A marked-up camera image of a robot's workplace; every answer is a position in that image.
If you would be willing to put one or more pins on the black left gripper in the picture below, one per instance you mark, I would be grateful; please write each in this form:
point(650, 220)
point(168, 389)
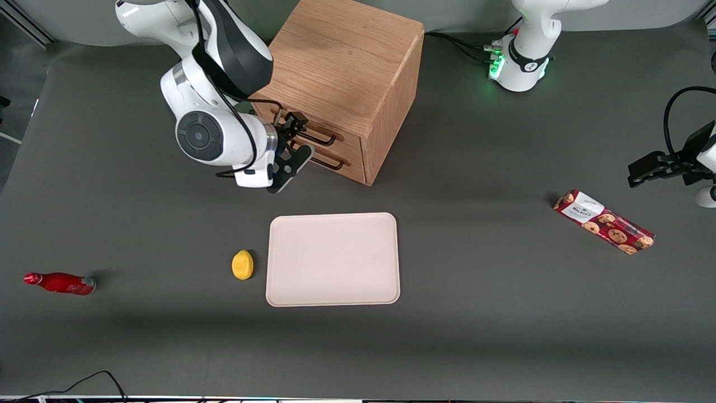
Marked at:
point(689, 152)

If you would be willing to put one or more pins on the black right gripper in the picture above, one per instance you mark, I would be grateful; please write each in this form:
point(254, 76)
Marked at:
point(290, 125)

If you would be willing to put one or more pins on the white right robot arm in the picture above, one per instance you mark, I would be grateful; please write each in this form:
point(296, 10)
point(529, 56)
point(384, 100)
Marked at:
point(212, 134)

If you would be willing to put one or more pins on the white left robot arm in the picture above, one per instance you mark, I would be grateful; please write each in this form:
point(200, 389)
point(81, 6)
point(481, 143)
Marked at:
point(526, 67)

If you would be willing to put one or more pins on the wooden drawer cabinet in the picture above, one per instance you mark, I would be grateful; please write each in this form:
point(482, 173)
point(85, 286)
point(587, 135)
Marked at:
point(347, 61)

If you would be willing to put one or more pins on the red cookie package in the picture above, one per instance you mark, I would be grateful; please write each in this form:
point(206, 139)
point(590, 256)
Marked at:
point(607, 226)

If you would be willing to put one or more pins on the beige plastic tray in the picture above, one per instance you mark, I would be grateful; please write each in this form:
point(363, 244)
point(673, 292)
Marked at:
point(333, 260)

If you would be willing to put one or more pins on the yellow lemon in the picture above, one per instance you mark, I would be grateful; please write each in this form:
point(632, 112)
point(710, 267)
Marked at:
point(242, 265)

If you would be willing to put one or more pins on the red bottle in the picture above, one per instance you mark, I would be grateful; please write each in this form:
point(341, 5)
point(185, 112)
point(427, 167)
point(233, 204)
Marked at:
point(61, 283)

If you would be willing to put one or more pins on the aluminium frame rail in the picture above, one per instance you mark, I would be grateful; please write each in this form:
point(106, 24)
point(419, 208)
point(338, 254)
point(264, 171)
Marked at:
point(36, 31)
point(710, 21)

